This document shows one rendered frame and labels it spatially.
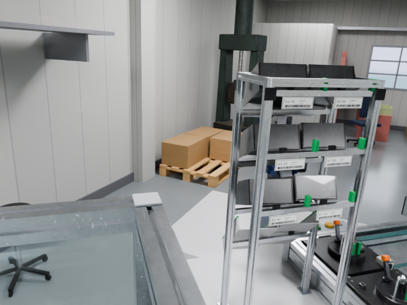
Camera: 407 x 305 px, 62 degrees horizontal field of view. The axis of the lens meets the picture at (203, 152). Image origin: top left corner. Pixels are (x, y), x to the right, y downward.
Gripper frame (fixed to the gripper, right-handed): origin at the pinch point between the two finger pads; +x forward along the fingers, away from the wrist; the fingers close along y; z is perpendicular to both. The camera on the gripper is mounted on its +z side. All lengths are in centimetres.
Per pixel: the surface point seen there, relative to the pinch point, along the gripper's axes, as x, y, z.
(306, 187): 23.0, 0.3, 11.4
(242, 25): -477, 39, -55
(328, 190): 23.0, 7.0, 10.1
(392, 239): -5, 55, -43
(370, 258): 13.8, 34.1, -31.9
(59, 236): 76, -45, 49
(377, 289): 32.8, 26.1, -24.3
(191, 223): -26, -37, -50
